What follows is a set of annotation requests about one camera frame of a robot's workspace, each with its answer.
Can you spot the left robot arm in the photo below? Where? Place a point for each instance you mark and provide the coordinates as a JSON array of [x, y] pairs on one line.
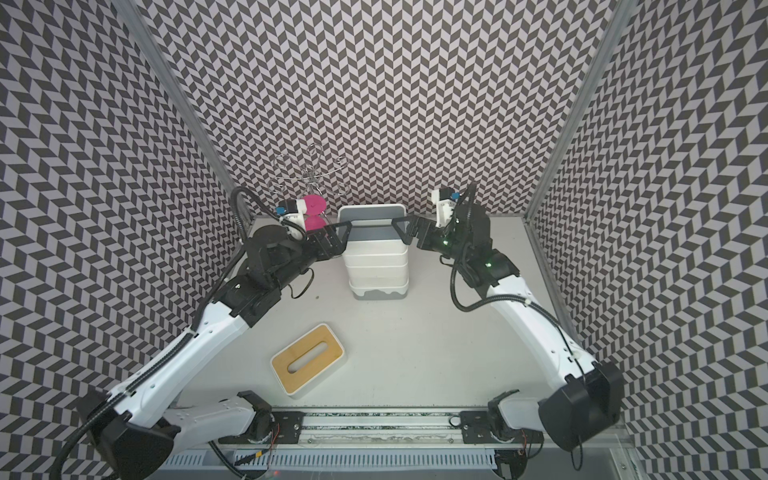
[[135, 427]]

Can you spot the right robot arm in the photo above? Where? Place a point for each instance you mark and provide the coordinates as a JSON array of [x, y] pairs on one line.
[[585, 394]]

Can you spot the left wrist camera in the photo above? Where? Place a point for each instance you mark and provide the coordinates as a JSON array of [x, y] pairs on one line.
[[291, 212]]

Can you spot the pink plastic goblet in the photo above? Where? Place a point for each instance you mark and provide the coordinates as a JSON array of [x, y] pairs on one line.
[[314, 216]]

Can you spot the grey lid tissue box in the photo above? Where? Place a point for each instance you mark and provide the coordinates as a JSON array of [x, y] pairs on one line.
[[372, 275], [372, 232]]

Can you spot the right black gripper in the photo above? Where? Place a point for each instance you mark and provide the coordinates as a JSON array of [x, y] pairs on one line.
[[417, 223]]

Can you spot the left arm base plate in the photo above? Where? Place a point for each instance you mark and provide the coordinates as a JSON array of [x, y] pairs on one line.
[[281, 427]]

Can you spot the all white tissue box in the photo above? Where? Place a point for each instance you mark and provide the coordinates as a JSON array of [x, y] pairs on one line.
[[377, 295]]

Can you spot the chrome wire cup rack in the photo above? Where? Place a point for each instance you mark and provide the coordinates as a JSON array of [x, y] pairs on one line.
[[313, 169]]

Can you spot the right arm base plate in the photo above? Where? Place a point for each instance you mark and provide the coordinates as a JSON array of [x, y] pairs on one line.
[[484, 427]]

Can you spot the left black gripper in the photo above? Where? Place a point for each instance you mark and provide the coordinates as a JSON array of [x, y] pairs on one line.
[[339, 244]]

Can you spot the aluminium mounting rail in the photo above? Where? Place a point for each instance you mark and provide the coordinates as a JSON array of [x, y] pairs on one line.
[[337, 427]]

